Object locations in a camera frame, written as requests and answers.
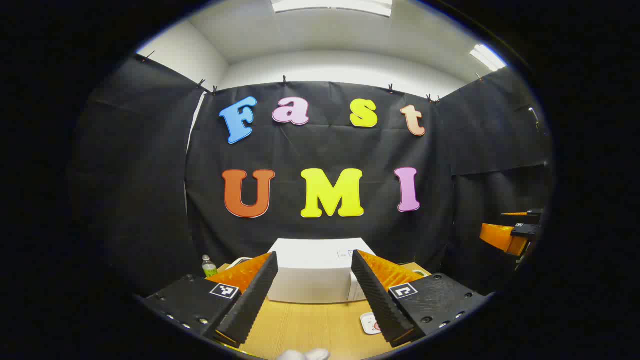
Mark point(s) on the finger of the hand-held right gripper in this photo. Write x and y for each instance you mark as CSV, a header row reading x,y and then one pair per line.
x,y
530,212
500,236

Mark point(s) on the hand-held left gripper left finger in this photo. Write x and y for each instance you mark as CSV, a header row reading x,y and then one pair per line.
x,y
250,300

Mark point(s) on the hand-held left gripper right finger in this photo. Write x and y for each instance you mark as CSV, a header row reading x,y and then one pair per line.
x,y
380,300

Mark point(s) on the white food plate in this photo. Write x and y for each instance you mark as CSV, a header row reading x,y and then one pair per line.
x,y
367,322

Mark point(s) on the white microwave oven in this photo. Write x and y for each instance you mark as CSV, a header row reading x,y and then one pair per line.
x,y
312,270

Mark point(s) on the white toaster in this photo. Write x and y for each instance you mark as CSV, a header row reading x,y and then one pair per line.
x,y
241,261

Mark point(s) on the green drink bottle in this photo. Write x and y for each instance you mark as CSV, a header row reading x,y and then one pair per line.
x,y
209,269

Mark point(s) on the black backdrop cloth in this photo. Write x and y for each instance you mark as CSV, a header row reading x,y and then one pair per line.
x,y
350,150

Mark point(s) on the small ceiling light panel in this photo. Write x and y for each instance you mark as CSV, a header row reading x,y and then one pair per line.
x,y
487,56

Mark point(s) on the large ceiling light panel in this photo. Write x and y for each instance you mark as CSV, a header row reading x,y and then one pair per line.
x,y
330,5

